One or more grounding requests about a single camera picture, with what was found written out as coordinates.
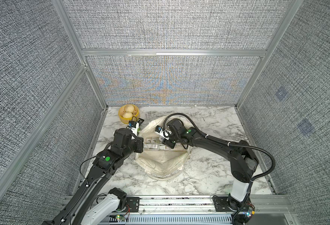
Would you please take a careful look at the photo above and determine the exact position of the cream canvas tote bag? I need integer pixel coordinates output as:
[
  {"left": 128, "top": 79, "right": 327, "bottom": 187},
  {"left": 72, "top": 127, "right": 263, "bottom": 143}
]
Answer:
[{"left": 135, "top": 116, "right": 192, "bottom": 181}]

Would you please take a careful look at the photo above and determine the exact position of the clear compass case blue compass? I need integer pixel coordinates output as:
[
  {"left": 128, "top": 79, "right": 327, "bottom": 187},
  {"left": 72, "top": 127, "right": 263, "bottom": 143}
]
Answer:
[{"left": 143, "top": 143, "right": 169, "bottom": 151}]

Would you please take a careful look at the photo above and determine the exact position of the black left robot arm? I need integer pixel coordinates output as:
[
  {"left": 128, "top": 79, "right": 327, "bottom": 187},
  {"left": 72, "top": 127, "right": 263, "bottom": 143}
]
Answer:
[{"left": 42, "top": 137, "right": 143, "bottom": 225}]

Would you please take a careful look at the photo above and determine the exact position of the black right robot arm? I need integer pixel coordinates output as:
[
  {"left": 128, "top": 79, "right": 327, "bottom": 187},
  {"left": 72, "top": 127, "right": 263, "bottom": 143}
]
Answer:
[{"left": 160, "top": 127, "right": 259, "bottom": 211}]

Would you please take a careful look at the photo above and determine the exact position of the black snack packet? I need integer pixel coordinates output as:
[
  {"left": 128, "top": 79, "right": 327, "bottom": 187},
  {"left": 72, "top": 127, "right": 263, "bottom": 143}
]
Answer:
[{"left": 137, "top": 118, "right": 144, "bottom": 125}]

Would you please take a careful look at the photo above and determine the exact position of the front white steamed bun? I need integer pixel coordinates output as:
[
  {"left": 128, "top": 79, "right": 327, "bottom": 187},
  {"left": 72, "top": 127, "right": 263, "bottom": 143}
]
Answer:
[{"left": 122, "top": 112, "right": 133, "bottom": 120}]

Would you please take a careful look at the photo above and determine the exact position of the white steamed bun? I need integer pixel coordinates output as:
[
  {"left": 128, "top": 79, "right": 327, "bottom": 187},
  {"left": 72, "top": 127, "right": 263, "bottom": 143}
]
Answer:
[
  {"left": 122, "top": 112, "right": 133, "bottom": 120},
  {"left": 125, "top": 104, "right": 136, "bottom": 113}
]

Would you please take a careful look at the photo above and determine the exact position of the rear white steamed bun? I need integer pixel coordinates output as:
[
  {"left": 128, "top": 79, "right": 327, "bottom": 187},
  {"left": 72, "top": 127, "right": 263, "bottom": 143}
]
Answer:
[{"left": 125, "top": 104, "right": 136, "bottom": 113}]

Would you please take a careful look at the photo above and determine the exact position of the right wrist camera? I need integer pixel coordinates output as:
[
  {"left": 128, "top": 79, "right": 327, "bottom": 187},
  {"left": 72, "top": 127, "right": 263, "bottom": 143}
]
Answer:
[{"left": 155, "top": 118, "right": 186, "bottom": 140}]

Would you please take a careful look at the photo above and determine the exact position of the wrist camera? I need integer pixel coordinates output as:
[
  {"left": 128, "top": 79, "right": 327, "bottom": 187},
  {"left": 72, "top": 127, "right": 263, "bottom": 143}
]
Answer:
[
  {"left": 113, "top": 121, "right": 139, "bottom": 148},
  {"left": 155, "top": 118, "right": 186, "bottom": 140}
]

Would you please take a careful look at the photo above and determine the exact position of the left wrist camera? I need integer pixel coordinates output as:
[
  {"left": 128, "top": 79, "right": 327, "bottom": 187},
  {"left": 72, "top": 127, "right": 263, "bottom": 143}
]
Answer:
[{"left": 113, "top": 121, "right": 139, "bottom": 148}]

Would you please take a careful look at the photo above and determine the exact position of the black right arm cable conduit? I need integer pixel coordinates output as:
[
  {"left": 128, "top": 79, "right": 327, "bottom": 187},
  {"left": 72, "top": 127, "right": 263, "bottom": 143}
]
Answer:
[{"left": 163, "top": 112, "right": 276, "bottom": 195}]

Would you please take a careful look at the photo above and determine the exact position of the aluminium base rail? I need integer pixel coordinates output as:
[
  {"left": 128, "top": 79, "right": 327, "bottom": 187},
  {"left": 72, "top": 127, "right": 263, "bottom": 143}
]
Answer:
[{"left": 60, "top": 194, "right": 292, "bottom": 225}]

